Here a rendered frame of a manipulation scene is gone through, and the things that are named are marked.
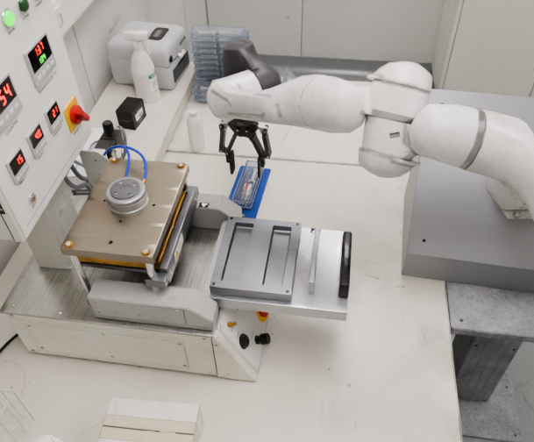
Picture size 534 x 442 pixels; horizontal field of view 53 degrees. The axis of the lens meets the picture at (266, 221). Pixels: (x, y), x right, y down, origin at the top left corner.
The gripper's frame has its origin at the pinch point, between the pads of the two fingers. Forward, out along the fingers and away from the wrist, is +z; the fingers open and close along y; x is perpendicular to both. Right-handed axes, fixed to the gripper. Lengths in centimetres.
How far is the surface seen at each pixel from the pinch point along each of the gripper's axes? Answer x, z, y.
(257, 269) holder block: -49, -15, 15
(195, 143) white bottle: 14.8, 6.1, -21.0
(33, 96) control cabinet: -46, -50, -24
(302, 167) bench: 13.8, 9.9, 14.6
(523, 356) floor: 8, 85, 103
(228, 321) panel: -56, -5, 10
